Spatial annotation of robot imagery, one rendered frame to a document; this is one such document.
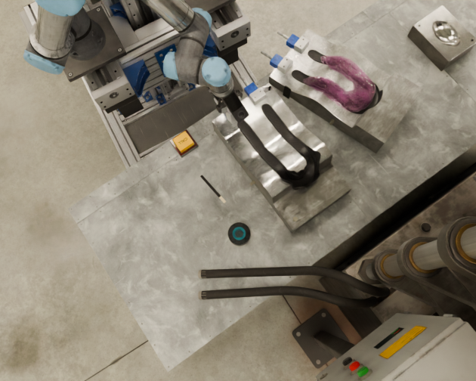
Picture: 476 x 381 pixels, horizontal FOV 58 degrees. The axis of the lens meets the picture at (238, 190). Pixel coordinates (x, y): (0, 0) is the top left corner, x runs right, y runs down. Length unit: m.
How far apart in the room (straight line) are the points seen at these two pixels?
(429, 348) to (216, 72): 0.84
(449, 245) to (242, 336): 1.63
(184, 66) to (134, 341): 1.59
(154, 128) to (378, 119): 1.25
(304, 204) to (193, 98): 1.12
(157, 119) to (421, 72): 1.34
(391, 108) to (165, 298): 1.05
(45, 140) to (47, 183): 0.27
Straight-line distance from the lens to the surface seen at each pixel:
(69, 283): 2.56
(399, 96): 1.68
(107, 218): 1.66
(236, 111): 1.39
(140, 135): 2.39
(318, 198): 1.53
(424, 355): 0.93
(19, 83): 3.07
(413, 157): 1.72
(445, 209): 1.72
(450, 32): 1.95
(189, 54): 1.27
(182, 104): 2.41
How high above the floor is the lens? 2.34
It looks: 75 degrees down
